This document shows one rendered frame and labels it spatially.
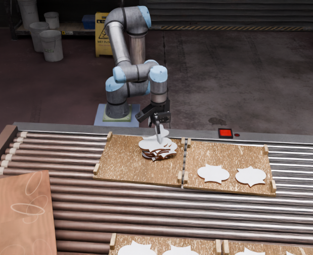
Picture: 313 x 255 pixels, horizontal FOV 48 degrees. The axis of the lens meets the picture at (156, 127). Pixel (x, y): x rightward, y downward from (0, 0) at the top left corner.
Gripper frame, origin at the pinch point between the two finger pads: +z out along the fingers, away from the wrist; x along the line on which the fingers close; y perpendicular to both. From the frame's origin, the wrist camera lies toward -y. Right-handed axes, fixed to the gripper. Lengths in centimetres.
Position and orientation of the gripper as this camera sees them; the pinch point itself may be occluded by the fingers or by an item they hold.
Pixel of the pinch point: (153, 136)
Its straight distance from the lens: 171.0
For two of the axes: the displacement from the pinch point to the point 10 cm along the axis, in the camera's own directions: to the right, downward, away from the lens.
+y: 9.4, -1.8, 2.8
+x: -3.3, -5.3, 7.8
